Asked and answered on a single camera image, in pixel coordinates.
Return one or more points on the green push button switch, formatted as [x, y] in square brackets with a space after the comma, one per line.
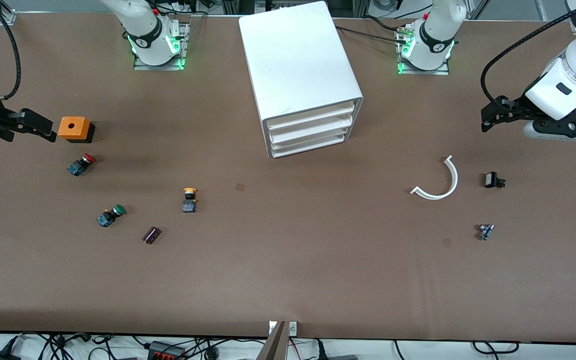
[108, 217]

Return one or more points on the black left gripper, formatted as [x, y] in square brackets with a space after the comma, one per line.
[519, 106]

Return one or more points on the white drawer cabinet housing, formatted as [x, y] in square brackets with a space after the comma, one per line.
[293, 55]

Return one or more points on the black power strip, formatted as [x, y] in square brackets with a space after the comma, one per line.
[165, 352]

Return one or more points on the yellow push button switch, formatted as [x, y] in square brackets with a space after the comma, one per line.
[189, 205]

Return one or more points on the orange button enclosure box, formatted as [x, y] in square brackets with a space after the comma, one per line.
[72, 127]

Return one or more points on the small white bracket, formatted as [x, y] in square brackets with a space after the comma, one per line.
[293, 328]

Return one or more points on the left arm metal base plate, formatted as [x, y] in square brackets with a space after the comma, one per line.
[423, 72]

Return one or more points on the grey slanted post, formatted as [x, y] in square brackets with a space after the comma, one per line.
[274, 345]

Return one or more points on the small black component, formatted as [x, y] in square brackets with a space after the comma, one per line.
[491, 179]

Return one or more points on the dark purple capacitor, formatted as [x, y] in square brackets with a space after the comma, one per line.
[151, 235]

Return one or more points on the white curved plastic piece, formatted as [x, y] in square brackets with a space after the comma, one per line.
[455, 177]

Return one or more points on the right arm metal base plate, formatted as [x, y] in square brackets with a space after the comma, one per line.
[160, 67]

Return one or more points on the red push button switch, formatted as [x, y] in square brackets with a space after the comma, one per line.
[79, 166]

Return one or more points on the white plastic drawer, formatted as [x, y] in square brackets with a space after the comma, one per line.
[313, 124]
[313, 115]
[313, 142]
[313, 133]

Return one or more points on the small blue potentiometer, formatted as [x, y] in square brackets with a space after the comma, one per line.
[485, 231]

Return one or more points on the aluminium frame corner post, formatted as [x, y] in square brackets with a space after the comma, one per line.
[10, 17]

